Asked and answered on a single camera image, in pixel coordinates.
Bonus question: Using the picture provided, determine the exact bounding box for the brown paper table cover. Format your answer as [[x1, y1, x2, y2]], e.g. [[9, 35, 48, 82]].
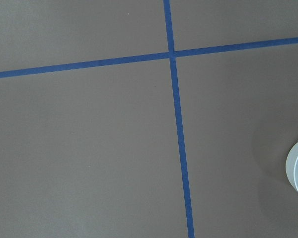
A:
[[0, 0, 298, 238]]

